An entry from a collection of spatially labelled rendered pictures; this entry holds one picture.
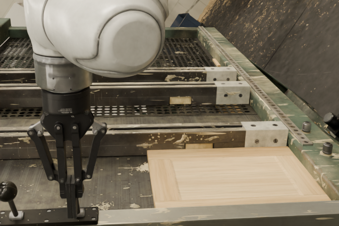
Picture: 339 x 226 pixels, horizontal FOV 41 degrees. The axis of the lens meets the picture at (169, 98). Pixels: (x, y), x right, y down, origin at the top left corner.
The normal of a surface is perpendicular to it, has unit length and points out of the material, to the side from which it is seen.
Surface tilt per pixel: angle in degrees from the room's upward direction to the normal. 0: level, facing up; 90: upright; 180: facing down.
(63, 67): 93
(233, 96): 90
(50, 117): 90
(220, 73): 90
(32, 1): 39
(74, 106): 110
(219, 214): 55
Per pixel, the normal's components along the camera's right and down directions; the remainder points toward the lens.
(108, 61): -0.27, 0.73
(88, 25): -0.56, -0.04
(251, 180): 0.03, -0.94
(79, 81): 0.66, 0.28
